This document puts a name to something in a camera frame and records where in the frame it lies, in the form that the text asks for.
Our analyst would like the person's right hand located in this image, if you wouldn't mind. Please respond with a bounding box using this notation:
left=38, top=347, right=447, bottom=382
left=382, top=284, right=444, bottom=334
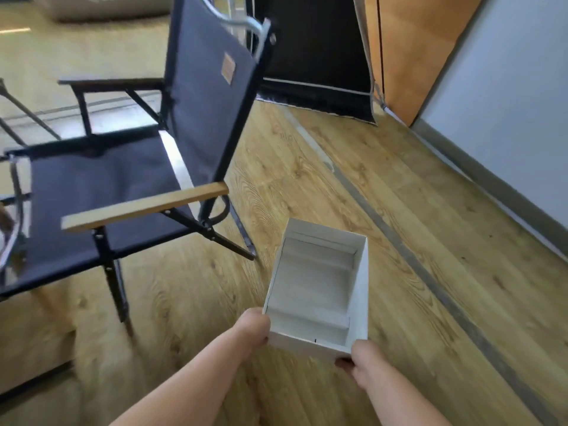
left=335, top=340, right=391, bottom=391

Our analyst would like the person's left hand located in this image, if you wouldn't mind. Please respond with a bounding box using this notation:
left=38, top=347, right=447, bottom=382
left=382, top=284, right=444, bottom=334
left=234, top=307, right=271, bottom=349

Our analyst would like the white cardboard box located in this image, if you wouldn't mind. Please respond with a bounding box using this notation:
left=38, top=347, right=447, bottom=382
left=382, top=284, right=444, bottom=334
left=263, top=218, right=370, bottom=364

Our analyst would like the person's right forearm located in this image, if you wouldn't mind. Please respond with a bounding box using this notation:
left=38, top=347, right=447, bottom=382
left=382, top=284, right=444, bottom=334
left=365, top=356, right=453, bottom=426

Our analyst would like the person's left forearm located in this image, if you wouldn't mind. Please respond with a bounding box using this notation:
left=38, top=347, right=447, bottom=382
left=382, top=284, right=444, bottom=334
left=110, top=326, right=258, bottom=426

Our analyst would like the grey floor tape strip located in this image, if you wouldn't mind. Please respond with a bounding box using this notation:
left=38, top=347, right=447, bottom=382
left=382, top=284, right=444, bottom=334
left=284, top=108, right=561, bottom=426

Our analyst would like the black folding camp chair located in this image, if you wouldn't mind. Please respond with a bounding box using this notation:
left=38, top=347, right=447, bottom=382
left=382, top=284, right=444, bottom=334
left=0, top=0, right=278, bottom=324

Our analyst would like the black fabric backdrop panel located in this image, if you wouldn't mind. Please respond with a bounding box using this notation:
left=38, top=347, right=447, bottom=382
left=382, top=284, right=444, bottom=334
left=245, top=0, right=379, bottom=126

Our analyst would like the orange wooden door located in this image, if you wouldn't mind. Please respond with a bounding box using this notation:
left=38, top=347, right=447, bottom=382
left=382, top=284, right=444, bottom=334
left=364, top=0, right=486, bottom=127

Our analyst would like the metal folding frame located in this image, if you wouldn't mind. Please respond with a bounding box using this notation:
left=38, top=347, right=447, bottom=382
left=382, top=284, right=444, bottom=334
left=0, top=78, right=62, bottom=147

